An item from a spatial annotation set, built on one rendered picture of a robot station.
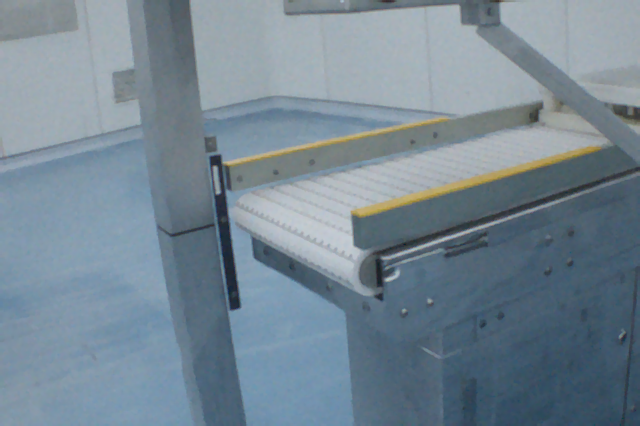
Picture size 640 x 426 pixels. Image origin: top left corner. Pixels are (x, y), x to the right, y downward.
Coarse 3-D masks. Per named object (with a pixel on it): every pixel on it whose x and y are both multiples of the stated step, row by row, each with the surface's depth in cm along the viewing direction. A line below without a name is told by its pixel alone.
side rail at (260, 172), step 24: (456, 120) 103; (480, 120) 105; (504, 120) 108; (528, 120) 111; (336, 144) 93; (360, 144) 95; (384, 144) 97; (408, 144) 99; (432, 144) 101; (240, 168) 86; (264, 168) 88; (288, 168) 90; (312, 168) 92
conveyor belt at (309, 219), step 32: (544, 128) 109; (384, 160) 97; (416, 160) 96; (448, 160) 94; (480, 160) 93; (512, 160) 92; (256, 192) 87; (288, 192) 86; (320, 192) 85; (352, 192) 84; (384, 192) 83; (256, 224) 82; (288, 224) 77; (320, 224) 74; (448, 224) 71; (320, 256) 71; (352, 256) 67; (352, 288) 68
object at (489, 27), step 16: (464, 16) 68; (480, 16) 67; (496, 16) 68; (480, 32) 69; (496, 32) 69; (512, 32) 68; (496, 48) 69; (512, 48) 69; (528, 48) 69; (528, 64) 69; (544, 64) 69; (544, 80) 70; (560, 80) 69; (560, 96) 70; (576, 96) 70; (592, 96) 70; (576, 112) 70; (592, 112) 70; (608, 112) 70; (608, 128) 70; (624, 128) 70; (624, 144) 71
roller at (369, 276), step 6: (378, 252) 68; (366, 258) 67; (372, 258) 66; (366, 264) 66; (372, 264) 67; (378, 264) 67; (360, 270) 67; (366, 270) 66; (372, 270) 67; (378, 270) 67; (360, 276) 67; (366, 276) 66; (372, 276) 67; (378, 276) 67; (366, 282) 67; (372, 282) 67; (378, 282) 67
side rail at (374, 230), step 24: (600, 144) 81; (552, 168) 76; (576, 168) 78; (600, 168) 80; (456, 192) 69; (480, 192) 70; (504, 192) 72; (528, 192) 74; (384, 216) 65; (408, 216) 66; (432, 216) 68; (456, 216) 69; (360, 240) 64; (384, 240) 65
